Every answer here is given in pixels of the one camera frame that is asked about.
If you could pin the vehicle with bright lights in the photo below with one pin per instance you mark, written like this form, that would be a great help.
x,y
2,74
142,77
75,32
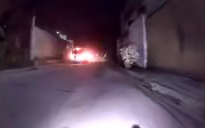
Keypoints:
x,y
78,55

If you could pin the grey asphalt road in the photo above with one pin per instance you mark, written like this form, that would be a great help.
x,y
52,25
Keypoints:
x,y
73,96

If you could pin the robot's own part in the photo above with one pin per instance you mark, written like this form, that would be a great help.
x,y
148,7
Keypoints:
x,y
135,126

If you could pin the grey pavement beside road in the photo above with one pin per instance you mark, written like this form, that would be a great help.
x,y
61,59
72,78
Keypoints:
x,y
176,90

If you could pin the building with pale pillars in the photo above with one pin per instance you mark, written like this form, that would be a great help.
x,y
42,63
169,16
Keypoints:
x,y
180,36

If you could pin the row of dark trees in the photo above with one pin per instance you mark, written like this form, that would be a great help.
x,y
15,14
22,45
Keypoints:
x,y
6,50

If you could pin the pale wall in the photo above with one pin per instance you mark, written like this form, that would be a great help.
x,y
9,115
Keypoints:
x,y
45,45

